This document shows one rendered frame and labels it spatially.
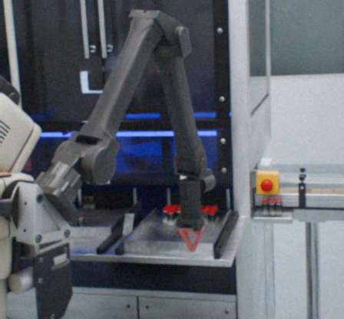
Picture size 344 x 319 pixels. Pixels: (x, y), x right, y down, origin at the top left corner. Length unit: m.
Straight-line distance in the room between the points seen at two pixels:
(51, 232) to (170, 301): 1.10
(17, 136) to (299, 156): 5.57
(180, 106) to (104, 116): 0.30
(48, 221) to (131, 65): 0.38
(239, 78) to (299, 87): 4.62
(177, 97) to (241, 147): 0.56
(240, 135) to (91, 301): 0.83
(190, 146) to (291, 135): 5.10
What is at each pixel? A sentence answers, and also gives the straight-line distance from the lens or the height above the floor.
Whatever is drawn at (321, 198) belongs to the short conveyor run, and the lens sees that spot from 2.13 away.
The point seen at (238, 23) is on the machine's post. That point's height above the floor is 1.52.
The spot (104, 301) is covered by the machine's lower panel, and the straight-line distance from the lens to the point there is 2.29.
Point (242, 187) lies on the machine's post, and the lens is 2.03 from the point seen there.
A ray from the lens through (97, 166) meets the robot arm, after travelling 1.21.
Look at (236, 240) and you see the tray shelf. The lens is 1.83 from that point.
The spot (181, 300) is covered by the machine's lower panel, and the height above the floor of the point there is 0.57.
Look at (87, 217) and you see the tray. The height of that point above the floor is 0.88.
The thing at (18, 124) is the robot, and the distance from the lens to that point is 1.27.
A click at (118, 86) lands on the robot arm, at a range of 1.28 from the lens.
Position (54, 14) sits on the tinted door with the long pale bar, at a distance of 2.15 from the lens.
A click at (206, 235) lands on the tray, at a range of 1.87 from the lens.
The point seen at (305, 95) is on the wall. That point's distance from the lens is 6.58.
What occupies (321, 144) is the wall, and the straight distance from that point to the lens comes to 6.65.
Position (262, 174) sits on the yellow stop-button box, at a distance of 2.00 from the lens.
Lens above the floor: 1.47
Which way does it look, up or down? 9 degrees down
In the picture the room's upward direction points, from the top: 3 degrees counter-clockwise
